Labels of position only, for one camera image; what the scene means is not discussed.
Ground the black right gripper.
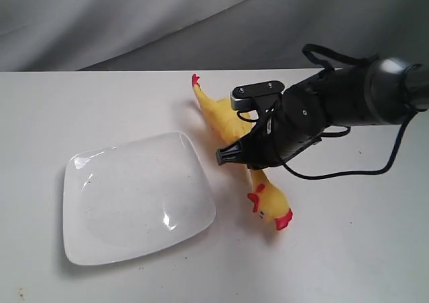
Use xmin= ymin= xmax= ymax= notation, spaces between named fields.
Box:
xmin=216 ymin=71 xmax=327 ymax=170

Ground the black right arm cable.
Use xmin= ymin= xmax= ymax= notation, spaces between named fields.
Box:
xmin=281 ymin=43 xmax=418 ymax=181

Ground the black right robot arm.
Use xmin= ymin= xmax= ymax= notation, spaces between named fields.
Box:
xmin=216 ymin=58 xmax=428 ymax=170

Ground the white square plate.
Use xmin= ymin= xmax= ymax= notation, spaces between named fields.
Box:
xmin=62 ymin=131 xmax=217 ymax=266

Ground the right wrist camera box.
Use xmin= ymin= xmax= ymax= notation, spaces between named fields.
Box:
xmin=231 ymin=80 xmax=285 ymax=112

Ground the grey backdrop cloth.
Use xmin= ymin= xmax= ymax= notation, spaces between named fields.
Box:
xmin=1 ymin=0 xmax=428 ymax=71

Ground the yellow rubber chicken toy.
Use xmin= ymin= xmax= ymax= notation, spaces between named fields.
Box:
xmin=191 ymin=74 xmax=293 ymax=231

